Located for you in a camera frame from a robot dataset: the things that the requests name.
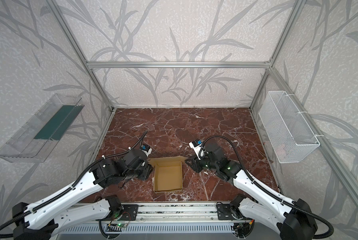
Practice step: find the black connector box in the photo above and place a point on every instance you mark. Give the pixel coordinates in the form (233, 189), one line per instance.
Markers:
(241, 230)

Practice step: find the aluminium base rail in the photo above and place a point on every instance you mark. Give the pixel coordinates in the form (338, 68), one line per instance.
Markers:
(193, 212)

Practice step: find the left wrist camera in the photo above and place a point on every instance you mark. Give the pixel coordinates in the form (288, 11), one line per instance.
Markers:
(146, 149)

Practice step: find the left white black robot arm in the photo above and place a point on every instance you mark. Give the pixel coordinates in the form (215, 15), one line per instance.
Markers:
(56, 213)

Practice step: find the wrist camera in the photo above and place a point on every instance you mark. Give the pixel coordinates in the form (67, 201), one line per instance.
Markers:
(146, 149)
(196, 145)

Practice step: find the white wire mesh basket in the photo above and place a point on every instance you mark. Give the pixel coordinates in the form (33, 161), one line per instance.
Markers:
(291, 137)

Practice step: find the clear plastic wall bin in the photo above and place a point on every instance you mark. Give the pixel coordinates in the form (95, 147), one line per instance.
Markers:
(37, 138)

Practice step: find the brown cardboard box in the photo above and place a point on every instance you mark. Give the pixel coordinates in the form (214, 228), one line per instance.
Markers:
(168, 174)

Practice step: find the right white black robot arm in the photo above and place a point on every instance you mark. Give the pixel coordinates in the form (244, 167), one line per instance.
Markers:
(262, 204)

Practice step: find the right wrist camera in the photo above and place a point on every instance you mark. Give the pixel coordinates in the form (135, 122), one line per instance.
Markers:
(196, 145)

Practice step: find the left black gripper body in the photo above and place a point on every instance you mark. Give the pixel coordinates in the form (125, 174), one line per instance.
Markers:
(146, 170)

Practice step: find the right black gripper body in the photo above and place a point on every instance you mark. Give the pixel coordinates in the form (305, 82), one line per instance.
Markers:
(195, 162)

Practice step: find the aluminium frame enclosure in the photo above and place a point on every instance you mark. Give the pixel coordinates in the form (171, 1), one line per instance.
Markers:
(338, 167)

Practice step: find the green circuit board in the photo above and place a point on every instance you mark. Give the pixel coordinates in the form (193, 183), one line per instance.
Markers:
(116, 227)

